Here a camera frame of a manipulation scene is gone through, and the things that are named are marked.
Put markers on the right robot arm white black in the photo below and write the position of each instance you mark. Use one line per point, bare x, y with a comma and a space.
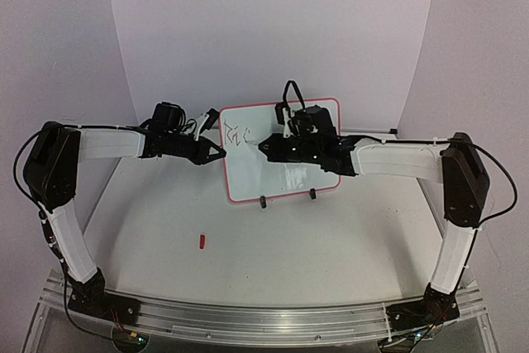
456, 165

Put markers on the pink framed whiteboard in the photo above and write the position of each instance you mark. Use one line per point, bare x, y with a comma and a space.
249, 174

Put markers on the black right whiteboard stand foot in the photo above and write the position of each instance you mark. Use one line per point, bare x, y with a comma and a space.
312, 194

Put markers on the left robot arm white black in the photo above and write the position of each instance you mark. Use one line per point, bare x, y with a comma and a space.
51, 172

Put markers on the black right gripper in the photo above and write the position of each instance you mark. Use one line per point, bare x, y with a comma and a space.
287, 148

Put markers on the red marker cap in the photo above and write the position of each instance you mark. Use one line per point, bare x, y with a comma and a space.
202, 242

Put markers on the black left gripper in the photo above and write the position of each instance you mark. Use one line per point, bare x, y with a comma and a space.
202, 155

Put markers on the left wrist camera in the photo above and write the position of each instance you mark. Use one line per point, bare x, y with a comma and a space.
205, 122

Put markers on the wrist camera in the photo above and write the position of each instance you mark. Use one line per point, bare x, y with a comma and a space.
205, 122
284, 118

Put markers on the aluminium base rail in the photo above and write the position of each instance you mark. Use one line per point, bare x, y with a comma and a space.
273, 327

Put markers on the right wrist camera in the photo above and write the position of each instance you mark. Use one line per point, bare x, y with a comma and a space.
284, 118

